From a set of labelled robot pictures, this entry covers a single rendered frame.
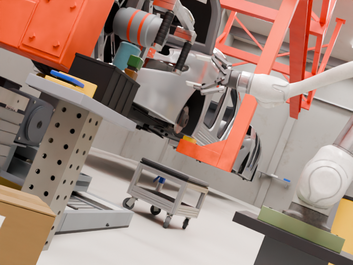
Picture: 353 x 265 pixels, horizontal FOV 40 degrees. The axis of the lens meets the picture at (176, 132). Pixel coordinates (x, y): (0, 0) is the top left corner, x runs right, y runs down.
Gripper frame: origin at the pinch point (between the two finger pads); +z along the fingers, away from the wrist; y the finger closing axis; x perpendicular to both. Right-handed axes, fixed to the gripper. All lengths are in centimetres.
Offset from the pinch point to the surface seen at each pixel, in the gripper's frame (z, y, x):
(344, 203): -105, 41, -266
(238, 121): 21, 120, -332
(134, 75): 7, -30, 44
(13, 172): 47, -69, 18
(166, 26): 7.1, -1.4, 32.3
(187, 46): 6.4, 10.7, 0.4
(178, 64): 7.7, 1.7, -1.7
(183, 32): 9.7, 15.5, 2.5
